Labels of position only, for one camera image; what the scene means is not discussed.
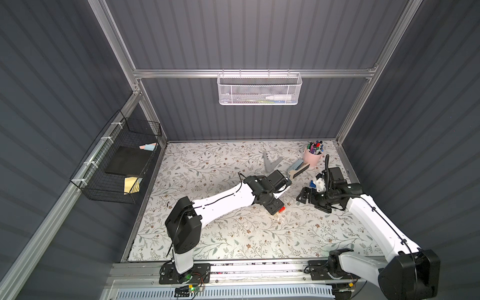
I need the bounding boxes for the white marker bottle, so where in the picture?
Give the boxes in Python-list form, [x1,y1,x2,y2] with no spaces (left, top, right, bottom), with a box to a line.
[266,94,292,102]

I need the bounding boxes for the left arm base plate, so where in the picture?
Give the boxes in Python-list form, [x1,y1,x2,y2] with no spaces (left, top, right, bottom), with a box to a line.
[159,261,211,285]

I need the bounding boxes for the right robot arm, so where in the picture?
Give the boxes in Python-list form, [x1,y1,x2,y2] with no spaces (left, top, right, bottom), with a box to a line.
[296,167,441,300]

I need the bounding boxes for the grey V-shaped bracket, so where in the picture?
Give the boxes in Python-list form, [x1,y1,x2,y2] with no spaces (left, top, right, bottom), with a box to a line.
[262,152,283,173]

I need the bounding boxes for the pastel sticky note pad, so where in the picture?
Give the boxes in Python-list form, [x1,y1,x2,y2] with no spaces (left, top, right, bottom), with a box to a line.
[139,143,157,151]

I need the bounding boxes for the black wire basket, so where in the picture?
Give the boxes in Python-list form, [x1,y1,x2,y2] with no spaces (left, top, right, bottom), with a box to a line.
[71,111,163,205]

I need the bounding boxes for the yellow sticky notes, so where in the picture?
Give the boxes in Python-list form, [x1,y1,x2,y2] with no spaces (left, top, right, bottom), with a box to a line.
[124,177,143,195]

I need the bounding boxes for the floral table mat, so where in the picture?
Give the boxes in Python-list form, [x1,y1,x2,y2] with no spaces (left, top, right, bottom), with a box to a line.
[127,141,381,262]

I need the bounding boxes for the white wire mesh basket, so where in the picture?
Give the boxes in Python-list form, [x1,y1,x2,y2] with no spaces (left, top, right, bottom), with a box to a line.
[217,71,303,106]

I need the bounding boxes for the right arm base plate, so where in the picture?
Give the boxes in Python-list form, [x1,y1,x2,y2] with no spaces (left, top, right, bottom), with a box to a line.
[303,259,360,281]

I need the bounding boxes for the white lego brick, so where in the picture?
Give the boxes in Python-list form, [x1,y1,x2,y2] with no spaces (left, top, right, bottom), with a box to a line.
[313,177,326,193]

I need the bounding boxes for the pink pen cup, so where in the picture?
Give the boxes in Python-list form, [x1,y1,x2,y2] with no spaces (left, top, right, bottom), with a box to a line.
[303,141,324,169]

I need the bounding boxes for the black notebook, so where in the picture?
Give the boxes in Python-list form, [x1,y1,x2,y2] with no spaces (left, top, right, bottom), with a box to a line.
[105,146,151,177]

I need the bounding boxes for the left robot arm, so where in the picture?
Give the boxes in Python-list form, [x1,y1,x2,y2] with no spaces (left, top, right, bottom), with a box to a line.
[164,170,292,275]

